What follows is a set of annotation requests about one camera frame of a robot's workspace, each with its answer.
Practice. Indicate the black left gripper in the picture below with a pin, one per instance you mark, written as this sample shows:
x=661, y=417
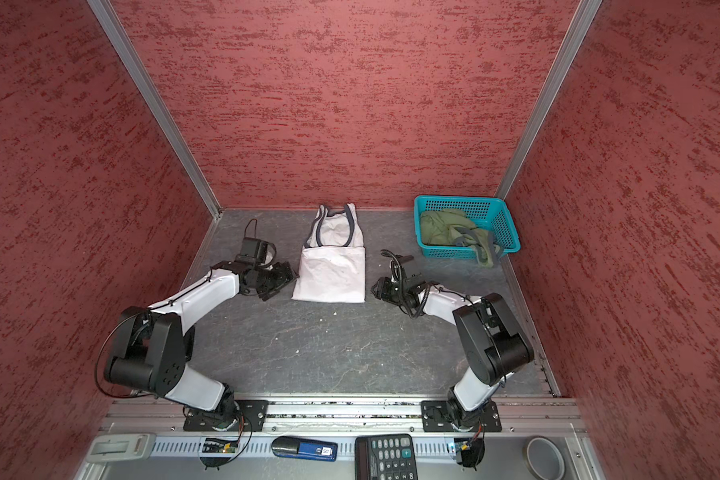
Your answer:
x=285, y=276

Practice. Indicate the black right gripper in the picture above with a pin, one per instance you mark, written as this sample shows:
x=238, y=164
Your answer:
x=382, y=288

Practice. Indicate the white tank top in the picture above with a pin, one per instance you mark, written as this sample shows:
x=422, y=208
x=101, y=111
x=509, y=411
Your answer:
x=332, y=266

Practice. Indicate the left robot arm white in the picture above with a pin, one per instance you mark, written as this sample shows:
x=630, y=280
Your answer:
x=152, y=346

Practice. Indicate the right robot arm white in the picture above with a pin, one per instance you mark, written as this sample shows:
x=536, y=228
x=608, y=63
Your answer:
x=494, y=343

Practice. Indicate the green grey tank top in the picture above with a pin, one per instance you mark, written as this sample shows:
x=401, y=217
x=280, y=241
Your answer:
x=452, y=228

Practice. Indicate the teal plastic basket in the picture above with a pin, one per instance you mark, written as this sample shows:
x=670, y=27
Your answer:
x=491, y=214

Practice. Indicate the blue black stapler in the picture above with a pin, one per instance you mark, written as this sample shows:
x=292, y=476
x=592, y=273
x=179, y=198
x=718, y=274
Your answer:
x=304, y=449

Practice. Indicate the black calculator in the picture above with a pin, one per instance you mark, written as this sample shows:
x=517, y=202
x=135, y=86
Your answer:
x=385, y=457

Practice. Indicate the right small circuit board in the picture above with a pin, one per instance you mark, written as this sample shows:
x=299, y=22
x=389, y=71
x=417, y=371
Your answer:
x=469, y=453

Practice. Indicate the small circuit board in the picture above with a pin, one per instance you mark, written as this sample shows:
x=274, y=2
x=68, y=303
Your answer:
x=469, y=453
x=219, y=446

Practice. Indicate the left small circuit board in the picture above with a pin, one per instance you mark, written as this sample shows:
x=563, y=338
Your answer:
x=219, y=446

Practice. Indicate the grey tape roll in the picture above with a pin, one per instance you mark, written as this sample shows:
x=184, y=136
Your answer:
x=544, y=459

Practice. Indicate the white plastic box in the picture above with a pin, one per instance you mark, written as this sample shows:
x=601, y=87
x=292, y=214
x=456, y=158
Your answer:
x=120, y=447

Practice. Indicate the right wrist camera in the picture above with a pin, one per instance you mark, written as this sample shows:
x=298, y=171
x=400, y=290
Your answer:
x=399, y=262

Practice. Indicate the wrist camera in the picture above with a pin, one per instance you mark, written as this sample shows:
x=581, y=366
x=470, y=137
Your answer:
x=399, y=262
x=256, y=252

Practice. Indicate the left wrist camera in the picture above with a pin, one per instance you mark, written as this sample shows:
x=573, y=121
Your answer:
x=256, y=252

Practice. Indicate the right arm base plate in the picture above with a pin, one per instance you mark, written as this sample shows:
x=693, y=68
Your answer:
x=438, y=416

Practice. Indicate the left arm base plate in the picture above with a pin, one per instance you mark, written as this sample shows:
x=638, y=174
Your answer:
x=250, y=415

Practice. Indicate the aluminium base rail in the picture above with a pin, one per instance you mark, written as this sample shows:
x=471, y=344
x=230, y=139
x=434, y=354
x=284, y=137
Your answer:
x=359, y=414

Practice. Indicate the white perforated cable strip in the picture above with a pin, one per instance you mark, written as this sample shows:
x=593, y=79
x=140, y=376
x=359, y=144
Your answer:
x=434, y=449

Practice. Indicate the aluminium corner post left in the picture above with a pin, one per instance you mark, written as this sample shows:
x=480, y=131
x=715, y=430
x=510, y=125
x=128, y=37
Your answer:
x=107, y=18

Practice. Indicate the aluminium corner post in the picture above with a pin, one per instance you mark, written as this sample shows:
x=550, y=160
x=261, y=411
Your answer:
x=107, y=18
x=578, y=28

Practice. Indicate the aluminium corner post right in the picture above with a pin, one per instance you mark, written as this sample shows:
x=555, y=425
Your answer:
x=578, y=28

